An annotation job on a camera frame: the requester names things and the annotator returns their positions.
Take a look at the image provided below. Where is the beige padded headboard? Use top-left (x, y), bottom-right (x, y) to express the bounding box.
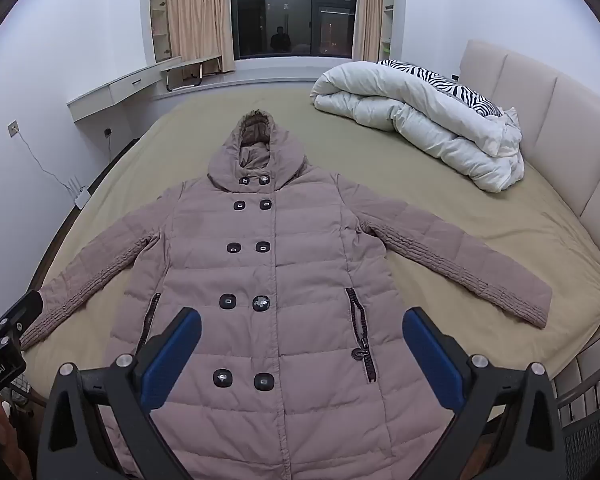
top-left (459, 39), bottom-right (600, 301)

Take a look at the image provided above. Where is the thin grey cable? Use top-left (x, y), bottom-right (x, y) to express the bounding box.
top-left (13, 130), bottom-right (81, 196)

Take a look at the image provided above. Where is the bed with olive sheet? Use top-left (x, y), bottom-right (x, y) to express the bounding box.
top-left (22, 82), bottom-right (600, 461)

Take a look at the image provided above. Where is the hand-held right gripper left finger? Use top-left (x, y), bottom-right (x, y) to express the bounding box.
top-left (36, 306), bottom-right (203, 480)

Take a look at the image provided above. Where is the white rolled duvet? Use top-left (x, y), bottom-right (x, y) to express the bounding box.
top-left (310, 61), bottom-right (526, 193)

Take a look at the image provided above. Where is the dark window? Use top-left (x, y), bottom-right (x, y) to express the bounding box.
top-left (230, 0), bottom-right (361, 59)

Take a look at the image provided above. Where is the white wall-mounted desk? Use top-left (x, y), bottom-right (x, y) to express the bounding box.
top-left (67, 56), bottom-right (183, 122)

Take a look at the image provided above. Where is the zebra print pillow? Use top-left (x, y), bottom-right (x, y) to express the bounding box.
top-left (377, 59), bottom-right (503, 118)

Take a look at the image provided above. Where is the beige curtain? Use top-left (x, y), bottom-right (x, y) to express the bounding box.
top-left (165, 0), bottom-right (237, 75)
top-left (352, 0), bottom-right (385, 62)

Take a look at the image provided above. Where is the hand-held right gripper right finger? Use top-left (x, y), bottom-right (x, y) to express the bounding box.
top-left (402, 306), bottom-right (567, 480)

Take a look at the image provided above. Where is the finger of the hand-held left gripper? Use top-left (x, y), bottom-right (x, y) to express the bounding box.
top-left (0, 289), bottom-right (44, 343)

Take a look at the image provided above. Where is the white router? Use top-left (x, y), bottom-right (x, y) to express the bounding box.
top-left (65, 175), bottom-right (92, 209)

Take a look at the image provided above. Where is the pink hooded puffer coat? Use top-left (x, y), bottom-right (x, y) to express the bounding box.
top-left (19, 111), bottom-right (553, 480)

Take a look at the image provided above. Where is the small folding table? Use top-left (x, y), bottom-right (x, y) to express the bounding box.
top-left (160, 56), bottom-right (223, 92)

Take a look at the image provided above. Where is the white built-in shelf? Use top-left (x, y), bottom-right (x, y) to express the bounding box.
top-left (380, 0), bottom-right (397, 61)
top-left (148, 0), bottom-right (173, 63)

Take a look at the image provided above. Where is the black mesh chair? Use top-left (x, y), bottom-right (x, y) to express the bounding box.
top-left (555, 355), bottom-right (600, 480)

